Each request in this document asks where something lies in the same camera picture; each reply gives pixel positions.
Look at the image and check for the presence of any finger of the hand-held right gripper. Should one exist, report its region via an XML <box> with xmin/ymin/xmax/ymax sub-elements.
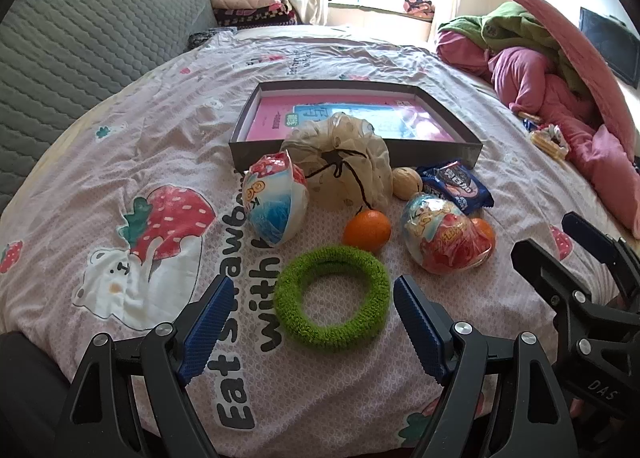
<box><xmin>561</xmin><ymin>211</ymin><xmax>640</xmax><ymax>311</ymax></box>
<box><xmin>510</xmin><ymin>237</ymin><xmax>640</xmax><ymax>354</ymax></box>

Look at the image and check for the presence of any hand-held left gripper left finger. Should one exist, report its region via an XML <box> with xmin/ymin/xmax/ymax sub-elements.
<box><xmin>55</xmin><ymin>274</ymin><xmax>236</xmax><ymax>458</ymax></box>

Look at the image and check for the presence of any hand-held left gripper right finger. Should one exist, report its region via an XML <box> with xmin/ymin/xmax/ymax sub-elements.
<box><xmin>393</xmin><ymin>274</ymin><xmax>581</xmax><ymax>458</ymax></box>

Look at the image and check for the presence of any orange tangerine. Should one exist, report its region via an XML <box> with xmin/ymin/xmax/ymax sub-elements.
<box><xmin>342</xmin><ymin>209</ymin><xmax>392</xmax><ymax>253</ymax></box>
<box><xmin>470</xmin><ymin>218</ymin><xmax>497</xmax><ymax>256</ymax></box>

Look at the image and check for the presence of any green fuzzy ring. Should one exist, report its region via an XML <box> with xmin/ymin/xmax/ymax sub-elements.
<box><xmin>273</xmin><ymin>245</ymin><xmax>391</xmax><ymax>351</ymax></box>

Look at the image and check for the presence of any yellow lettered surprise egg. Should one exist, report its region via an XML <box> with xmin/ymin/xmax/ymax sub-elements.
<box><xmin>401</xmin><ymin>192</ymin><xmax>496</xmax><ymax>275</ymax></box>

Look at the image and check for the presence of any blue snack packet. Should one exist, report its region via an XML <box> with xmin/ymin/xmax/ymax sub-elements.
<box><xmin>416</xmin><ymin>160</ymin><xmax>495</xmax><ymax>216</ymax></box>

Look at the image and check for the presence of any mushroom print surprise egg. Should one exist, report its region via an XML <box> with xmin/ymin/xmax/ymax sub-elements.
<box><xmin>241</xmin><ymin>150</ymin><xmax>310</xmax><ymax>248</ymax></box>

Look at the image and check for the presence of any shallow grey cardboard box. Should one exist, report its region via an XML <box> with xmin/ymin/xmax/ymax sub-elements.
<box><xmin>229</xmin><ymin>79</ymin><xmax>484</xmax><ymax>174</ymax></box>

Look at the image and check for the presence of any clear yellow biscuit packet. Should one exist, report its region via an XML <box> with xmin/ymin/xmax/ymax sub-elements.
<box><xmin>530</xmin><ymin>130</ymin><xmax>571</xmax><ymax>159</ymax></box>

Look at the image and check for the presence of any walnut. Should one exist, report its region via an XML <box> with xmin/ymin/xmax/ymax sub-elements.
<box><xmin>391</xmin><ymin>166</ymin><xmax>424</xmax><ymax>200</ymax></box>

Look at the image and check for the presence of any magenta fleece clothing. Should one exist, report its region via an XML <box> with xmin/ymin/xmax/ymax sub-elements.
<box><xmin>435</xmin><ymin>30</ymin><xmax>640</xmax><ymax>239</ymax></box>

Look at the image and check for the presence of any pink quilted blanket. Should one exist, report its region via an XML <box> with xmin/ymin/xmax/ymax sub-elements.
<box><xmin>487</xmin><ymin>0</ymin><xmax>640</xmax><ymax>159</ymax></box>

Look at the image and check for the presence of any black television screen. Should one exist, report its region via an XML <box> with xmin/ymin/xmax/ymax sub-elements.
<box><xmin>579</xmin><ymin>7</ymin><xmax>640</xmax><ymax>89</ymax></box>

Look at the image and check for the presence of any pink workbook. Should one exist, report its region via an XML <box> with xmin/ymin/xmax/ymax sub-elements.
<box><xmin>246</xmin><ymin>97</ymin><xmax>456</xmax><ymax>141</ymax></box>

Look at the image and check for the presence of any green quilted jacket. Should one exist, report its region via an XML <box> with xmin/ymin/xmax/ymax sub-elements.
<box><xmin>437</xmin><ymin>0</ymin><xmax>591</xmax><ymax>94</ymax></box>

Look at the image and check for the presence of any dark patterned cloth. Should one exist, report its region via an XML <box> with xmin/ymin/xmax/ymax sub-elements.
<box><xmin>187</xmin><ymin>27</ymin><xmax>237</xmax><ymax>51</ymax></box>

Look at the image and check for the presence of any window sill bench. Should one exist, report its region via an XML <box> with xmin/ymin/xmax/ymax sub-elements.
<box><xmin>327</xmin><ymin>3</ymin><xmax>433</xmax><ymax>41</ymax></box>

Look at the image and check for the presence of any checkered folded blanket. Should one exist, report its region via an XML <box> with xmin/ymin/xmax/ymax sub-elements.
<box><xmin>214</xmin><ymin>0</ymin><xmax>301</xmax><ymax>29</ymax></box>

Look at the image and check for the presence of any grey quilted headboard cover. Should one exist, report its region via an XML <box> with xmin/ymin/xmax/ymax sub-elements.
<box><xmin>0</xmin><ymin>0</ymin><xmax>218</xmax><ymax>211</ymax></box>

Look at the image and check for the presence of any pink folded blanket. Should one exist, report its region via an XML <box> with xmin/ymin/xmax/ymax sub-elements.
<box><xmin>211</xmin><ymin>0</ymin><xmax>288</xmax><ymax>11</ymax></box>

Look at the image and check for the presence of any sheer drawstring bag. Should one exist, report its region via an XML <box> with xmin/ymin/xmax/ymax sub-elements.
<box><xmin>281</xmin><ymin>112</ymin><xmax>393</xmax><ymax>211</ymax></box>

